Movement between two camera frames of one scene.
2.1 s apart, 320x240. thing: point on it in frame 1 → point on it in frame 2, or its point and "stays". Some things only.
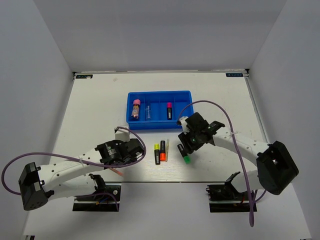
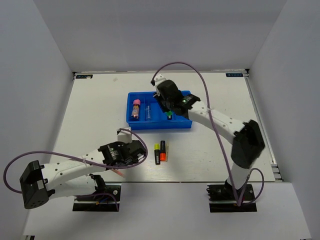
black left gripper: x=132 y=160 stays
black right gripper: x=189 y=147 → x=159 y=97
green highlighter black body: x=182 y=150 → x=169 y=115
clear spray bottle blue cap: x=148 y=112 stays
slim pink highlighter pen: x=116 y=171 stays
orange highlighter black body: x=163 y=154 stays
